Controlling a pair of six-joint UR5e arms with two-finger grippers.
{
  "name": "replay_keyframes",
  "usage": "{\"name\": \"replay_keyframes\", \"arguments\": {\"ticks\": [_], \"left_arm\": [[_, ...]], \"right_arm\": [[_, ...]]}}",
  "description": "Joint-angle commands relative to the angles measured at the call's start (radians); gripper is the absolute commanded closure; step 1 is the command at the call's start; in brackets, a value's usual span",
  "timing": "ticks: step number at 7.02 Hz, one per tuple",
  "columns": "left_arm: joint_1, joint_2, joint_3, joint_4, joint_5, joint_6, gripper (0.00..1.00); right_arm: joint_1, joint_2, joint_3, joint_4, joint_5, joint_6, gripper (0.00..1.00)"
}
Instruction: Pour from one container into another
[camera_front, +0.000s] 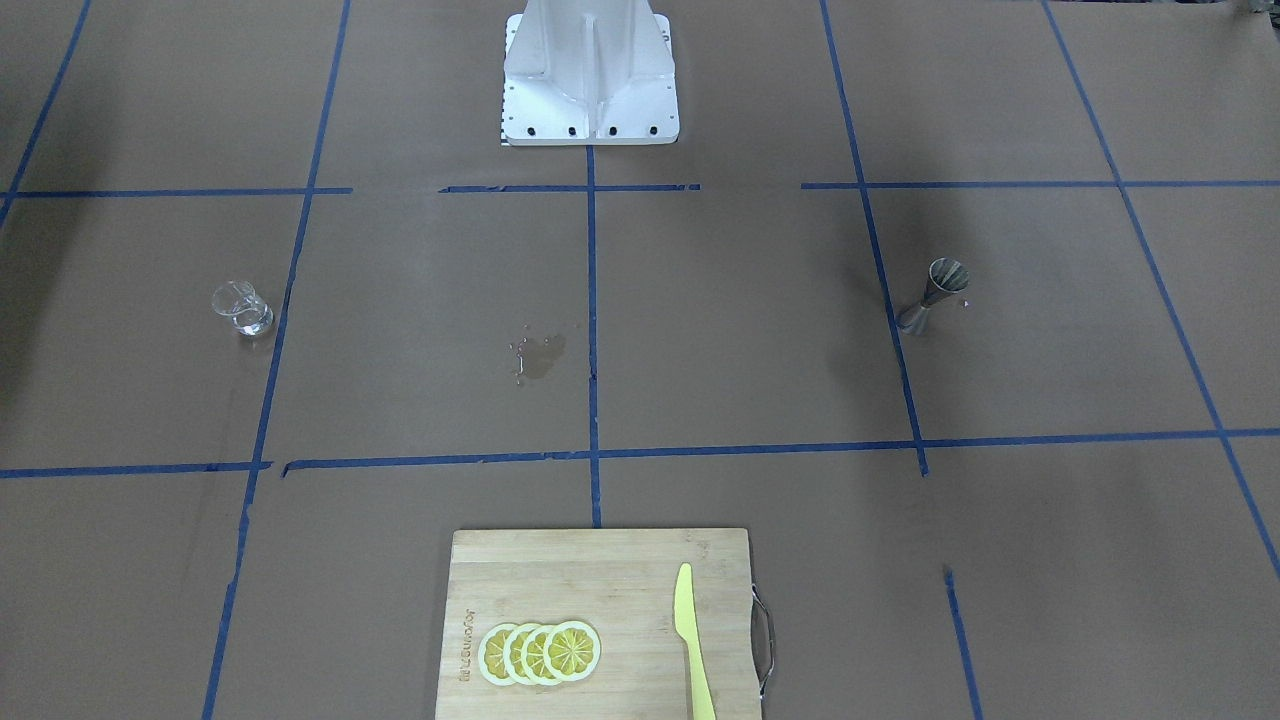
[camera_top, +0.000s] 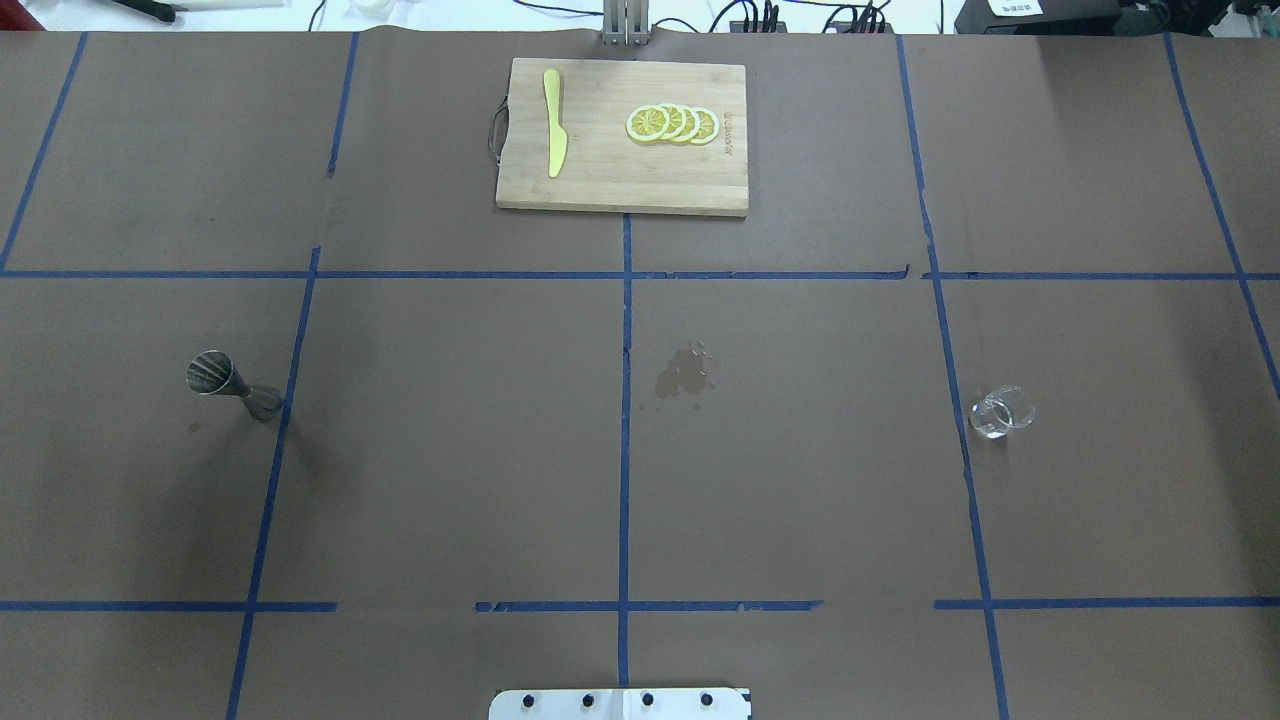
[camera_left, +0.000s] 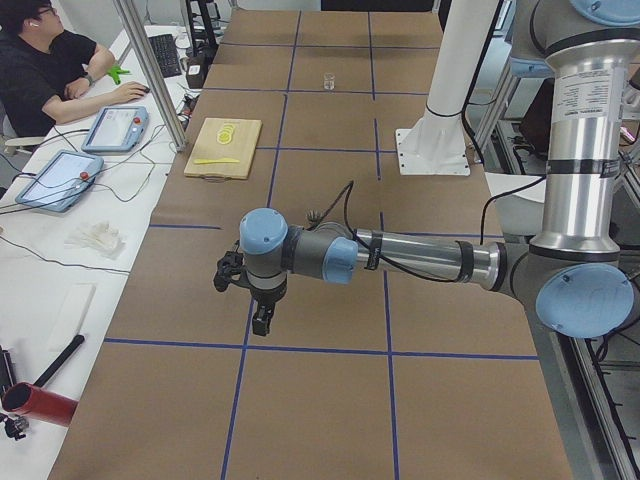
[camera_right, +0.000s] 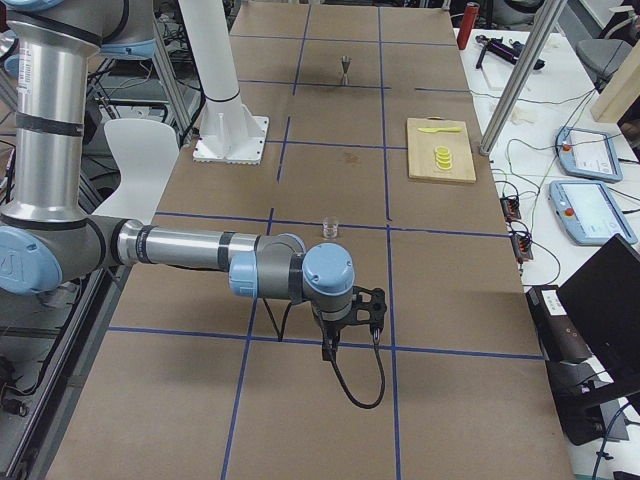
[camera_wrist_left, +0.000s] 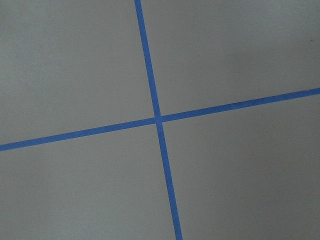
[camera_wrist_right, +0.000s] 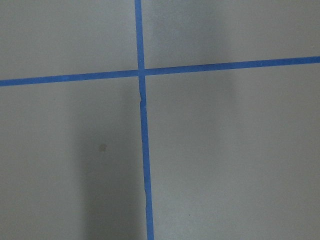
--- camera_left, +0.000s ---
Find white crumpled gloves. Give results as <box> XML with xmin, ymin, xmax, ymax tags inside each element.
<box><xmin>64</xmin><ymin>221</ymin><xmax>125</xmax><ymax>259</ymax></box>

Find clear glass beaker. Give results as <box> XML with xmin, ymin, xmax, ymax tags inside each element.
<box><xmin>323</xmin><ymin>72</ymin><xmax>335</xmax><ymax>91</ymax></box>

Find white foam block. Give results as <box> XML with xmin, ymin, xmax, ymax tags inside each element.
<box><xmin>46</xmin><ymin>283</ymin><xmax>96</xmax><ymax>352</ymax></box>

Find teach pendant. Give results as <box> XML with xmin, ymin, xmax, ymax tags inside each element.
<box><xmin>15</xmin><ymin>150</ymin><xmax>104</xmax><ymax>213</ymax></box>
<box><xmin>82</xmin><ymin>106</ymin><xmax>149</xmax><ymax>154</ymax></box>

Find far teach pendant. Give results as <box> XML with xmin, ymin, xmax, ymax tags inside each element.
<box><xmin>82</xmin><ymin>106</ymin><xmax>149</xmax><ymax>154</ymax></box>

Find black rod handle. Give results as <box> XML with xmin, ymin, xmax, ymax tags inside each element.
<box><xmin>33</xmin><ymin>334</ymin><xmax>85</xmax><ymax>388</ymax></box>

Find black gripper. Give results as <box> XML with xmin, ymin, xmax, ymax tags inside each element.
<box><xmin>249</xmin><ymin>284</ymin><xmax>287</xmax><ymax>336</ymax></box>

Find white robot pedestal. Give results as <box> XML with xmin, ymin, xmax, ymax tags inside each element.
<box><xmin>396</xmin><ymin>0</ymin><xmax>501</xmax><ymax>176</ymax></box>

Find seated person black shirt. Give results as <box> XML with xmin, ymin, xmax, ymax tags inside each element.
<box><xmin>1</xmin><ymin>1</ymin><xmax>149</xmax><ymax>137</ymax></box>

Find green plastic clamp tool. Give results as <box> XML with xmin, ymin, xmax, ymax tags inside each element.
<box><xmin>107</xmin><ymin>64</ymin><xmax>131</xmax><ymax>85</ymax></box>

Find aluminium frame post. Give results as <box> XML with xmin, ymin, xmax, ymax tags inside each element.
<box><xmin>113</xmin><ymin>0</ymin><xmax>187</xmax><ymax>152</ymax></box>

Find red cylinder tube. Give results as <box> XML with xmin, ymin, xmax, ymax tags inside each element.
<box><xmin>1</xmin><ymin>382</ymin><xmax>78</xmax><ymax>427</ymax></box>

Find near teach pendant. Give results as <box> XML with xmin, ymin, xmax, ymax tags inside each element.
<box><xmin>15</xmin><ymin>150</ymin><xmax>104</xmax><ymax>213</ymax></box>

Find steel jigger measuring cup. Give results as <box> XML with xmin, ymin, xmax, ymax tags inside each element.
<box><xmin>306</xmin><ymin>210</ymin><xmax>323</xmax><ymax>226</ymax></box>

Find bamboo cutting board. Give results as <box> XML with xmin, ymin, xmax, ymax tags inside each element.
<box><xmin>184</xmin><ymin>117</ymin><xmax>262</xmax><ymax>180</ymax></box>

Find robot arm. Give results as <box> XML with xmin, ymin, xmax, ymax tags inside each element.
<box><xmin>214</xmin><ymin>1</ymin><xmax>639</xmax><ymax>338</ymax></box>

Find yellow plastic knife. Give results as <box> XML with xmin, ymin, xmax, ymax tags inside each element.
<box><xmin>193</xmin><ymin>157</ymin><xmax>240</xmax><ymax>165</ymax></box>

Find black keyboard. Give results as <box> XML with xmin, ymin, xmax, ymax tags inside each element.
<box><xmin>148</xmin><ymin>34</ymin><xmax>182</xmax><ymax>78</ymax></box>

